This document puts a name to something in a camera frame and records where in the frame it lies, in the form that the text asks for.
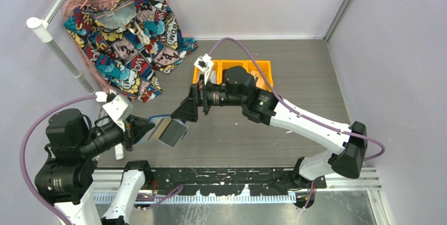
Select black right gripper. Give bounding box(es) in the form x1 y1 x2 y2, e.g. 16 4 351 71
171 74 245 123

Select navy leather card holder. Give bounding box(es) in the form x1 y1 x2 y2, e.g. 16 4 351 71
138 114 188 148

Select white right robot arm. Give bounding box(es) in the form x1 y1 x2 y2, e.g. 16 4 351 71
171 66 367 189

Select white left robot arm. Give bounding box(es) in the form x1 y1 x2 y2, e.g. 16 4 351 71
34 109 154 224

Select yellow bin with silver cards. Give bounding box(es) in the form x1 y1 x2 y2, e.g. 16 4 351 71
193 60 221 85

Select yellow bin with black cards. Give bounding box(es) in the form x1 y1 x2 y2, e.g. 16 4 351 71
218 60 248 72

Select stack of gold cards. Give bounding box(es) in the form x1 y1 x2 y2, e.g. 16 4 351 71
250 70 266 89

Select yellow bin with gold cards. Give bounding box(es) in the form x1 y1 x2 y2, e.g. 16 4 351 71
246 60 274 91

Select comic print shorts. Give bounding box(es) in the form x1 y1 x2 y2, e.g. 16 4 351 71
64 0 198 102

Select silver clothes rack pole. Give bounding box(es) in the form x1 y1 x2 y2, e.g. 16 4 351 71
26 0 95 94

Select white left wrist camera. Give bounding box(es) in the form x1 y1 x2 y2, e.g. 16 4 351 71
97 92 133 132

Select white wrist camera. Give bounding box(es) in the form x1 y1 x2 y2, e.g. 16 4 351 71
97 92 133 132
194 54 214 84

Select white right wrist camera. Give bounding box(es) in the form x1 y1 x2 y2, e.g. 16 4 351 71
194 54 214 84

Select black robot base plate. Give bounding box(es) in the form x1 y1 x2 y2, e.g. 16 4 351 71
137 168 327 208

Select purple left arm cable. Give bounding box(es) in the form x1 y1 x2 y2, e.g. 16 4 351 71
20 92 105 225

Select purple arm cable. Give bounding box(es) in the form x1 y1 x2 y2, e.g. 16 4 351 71
209 37 386 162
20 92 105 225

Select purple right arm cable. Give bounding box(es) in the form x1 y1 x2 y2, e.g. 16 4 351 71
209 37 386 162

